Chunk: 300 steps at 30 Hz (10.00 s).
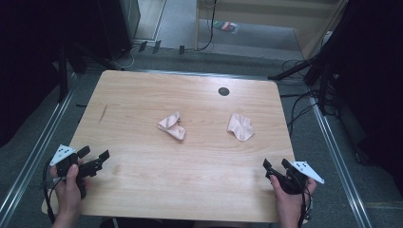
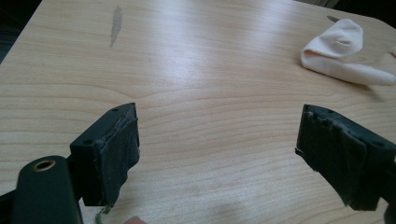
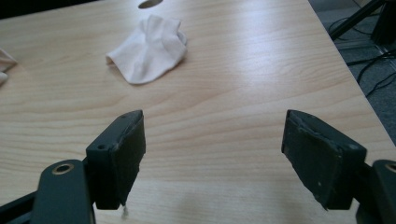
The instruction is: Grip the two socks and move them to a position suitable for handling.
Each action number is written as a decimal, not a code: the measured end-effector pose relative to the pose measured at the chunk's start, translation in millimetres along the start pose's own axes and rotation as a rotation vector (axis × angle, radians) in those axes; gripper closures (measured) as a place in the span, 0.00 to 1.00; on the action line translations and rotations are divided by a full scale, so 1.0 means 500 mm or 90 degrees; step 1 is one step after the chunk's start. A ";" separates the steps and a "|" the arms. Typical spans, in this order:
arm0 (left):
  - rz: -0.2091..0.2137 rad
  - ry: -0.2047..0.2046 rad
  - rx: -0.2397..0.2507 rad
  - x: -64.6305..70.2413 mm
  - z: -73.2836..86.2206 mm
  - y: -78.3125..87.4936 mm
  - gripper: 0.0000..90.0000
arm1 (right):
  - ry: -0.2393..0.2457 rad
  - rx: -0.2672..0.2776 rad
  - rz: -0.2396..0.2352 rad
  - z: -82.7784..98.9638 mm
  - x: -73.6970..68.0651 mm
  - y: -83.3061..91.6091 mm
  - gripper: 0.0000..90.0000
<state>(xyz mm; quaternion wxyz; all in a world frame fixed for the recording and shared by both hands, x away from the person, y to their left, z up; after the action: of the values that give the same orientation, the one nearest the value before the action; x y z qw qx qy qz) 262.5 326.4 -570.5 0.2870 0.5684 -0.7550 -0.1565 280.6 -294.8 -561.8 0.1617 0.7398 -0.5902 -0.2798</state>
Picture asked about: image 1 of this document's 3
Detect black hanging cable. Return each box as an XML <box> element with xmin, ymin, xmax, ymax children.
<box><xmin>197</xmin><ymin>0</ymin><xmax>219</xmax><ymax>52</ymax></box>

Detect black cabinet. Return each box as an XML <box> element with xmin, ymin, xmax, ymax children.
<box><xmin>96</xmin><ymin>0</ymin><xmax>142</xmax><ymax>61</ymax></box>

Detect light wooden partition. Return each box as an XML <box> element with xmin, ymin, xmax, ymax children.
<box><xmin>194</xmin><ymin>0</ymin><xmax>350</xmax><ymax>61</ymax></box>

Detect black floor cables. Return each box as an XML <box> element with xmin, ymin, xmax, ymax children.
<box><xmin>279</xmin><ymin>58</ymin><xmax>321</xmax><ymax>137</ymax></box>

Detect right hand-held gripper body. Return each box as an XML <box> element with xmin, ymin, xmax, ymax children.
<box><xmin>265</xmin><ymin>160</ymin><xmax>326</xmax><ymax>196</ymax></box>

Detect white cable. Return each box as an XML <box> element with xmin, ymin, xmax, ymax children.
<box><xmin>117</xmin><ymin>43</ymin><xmax>141</xmax><ymax>71</ymax></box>

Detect black tripod stand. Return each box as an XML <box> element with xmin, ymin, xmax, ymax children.
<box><xmin>267</xmin><ymin>31</ymin><xmax>341</xmax><ymax>117</ymax></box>

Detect colourful packet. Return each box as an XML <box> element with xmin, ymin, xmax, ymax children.
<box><xmin>213</xmin><ymin>20</ymin><xmax>239</xmax><ymax>35</ymax></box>

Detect person's left hand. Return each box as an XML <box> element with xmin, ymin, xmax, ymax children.
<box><xmin>49</xmin><ymin>159</ymin><xmax>91</xmax><ymax>222</ymax></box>

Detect pink cloth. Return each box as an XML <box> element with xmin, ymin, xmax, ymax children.
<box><xmin>157</xmin><ymin>110</ymin><xmax>187</xmax><ymax>142</ymax></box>
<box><xmin>226</xmin><ymin>113</ymin><xmax>256</xmax><ymax>143</ymax></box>

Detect person's right hand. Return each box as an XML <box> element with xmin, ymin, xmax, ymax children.
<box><xmin>269</xmin><ymin>174</ymin><xmax>317</xmax><ymax>228</ymax></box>

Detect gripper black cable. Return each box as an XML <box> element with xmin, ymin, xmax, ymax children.
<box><xmin>297</xmin><ymin>184</ymin><xmax>314</xmax><ymax>228</ymax></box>
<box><xmin>41</xmin><ymin>158</ymin><xmax>65</xmax><ymax>225</ymax></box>

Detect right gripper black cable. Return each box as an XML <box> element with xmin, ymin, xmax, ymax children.
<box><xmin>297</xmin><ymin>184</ymin><xmax>314</xmax><ymax>228</ymax></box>

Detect metal floor rail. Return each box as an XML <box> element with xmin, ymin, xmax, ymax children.
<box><xmin>308</xmin><ymin>94</ymin><xmax>374</xmax><ymax>228</ymax></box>
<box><xmin>0</xmin><ymin>72</ymin><xmax>79</xmax><ymax>222</ymax></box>

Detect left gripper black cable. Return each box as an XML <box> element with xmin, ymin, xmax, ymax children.
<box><xmin>41</xmin><ymin>158</ymin><xmax>65</xmax><ymax>225</ymax></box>

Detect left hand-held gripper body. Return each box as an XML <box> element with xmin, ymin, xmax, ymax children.
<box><xmin>49</xmin><ymin>144</ymin><xmax>104</xmax><ymax>200</ymax></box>

